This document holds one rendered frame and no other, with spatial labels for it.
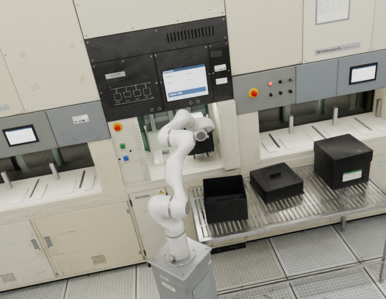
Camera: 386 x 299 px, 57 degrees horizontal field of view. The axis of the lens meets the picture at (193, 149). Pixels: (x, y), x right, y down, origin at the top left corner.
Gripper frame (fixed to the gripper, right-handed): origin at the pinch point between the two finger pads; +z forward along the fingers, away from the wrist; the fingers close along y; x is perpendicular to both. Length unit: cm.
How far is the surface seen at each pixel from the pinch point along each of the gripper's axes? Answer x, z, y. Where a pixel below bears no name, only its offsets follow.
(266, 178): -37, -42, 41
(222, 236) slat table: -47, -80, 0
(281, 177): -37, -44, 51
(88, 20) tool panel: 82, -19, -56
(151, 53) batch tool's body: 57, -19, -23
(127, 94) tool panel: 33, -19, -43
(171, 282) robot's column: -58, -98, -35
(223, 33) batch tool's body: 62, -18, 24
